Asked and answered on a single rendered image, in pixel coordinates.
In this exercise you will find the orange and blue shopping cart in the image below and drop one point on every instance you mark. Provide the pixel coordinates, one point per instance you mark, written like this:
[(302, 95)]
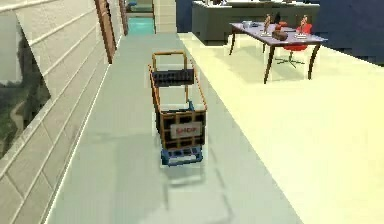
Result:
[(181, 128)]

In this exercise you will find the grey kitchen counter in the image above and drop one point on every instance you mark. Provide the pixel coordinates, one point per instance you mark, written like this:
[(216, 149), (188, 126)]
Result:
[(213, 23)]

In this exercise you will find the grey blue dish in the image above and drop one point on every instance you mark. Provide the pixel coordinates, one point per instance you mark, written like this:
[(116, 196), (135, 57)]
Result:
[(248, 24)]

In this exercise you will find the grey table with dark legs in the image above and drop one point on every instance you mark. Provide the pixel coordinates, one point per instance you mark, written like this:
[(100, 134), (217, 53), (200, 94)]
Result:
[(266, 35)]

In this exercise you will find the brown statuette on white base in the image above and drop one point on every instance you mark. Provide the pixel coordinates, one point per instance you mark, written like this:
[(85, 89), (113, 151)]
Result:
[(266, 25), (302, 27)]

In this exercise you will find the dark brown bowl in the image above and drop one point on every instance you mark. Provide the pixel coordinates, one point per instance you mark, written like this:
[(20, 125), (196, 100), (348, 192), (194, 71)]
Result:
[(279, 34)]

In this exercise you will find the red swivel chair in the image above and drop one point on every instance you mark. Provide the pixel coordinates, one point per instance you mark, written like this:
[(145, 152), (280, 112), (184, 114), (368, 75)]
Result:
[(299, 47)]

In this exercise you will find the window with outdoor view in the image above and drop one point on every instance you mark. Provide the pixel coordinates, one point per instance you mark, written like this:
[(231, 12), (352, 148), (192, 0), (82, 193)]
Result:
[(16, 86)]

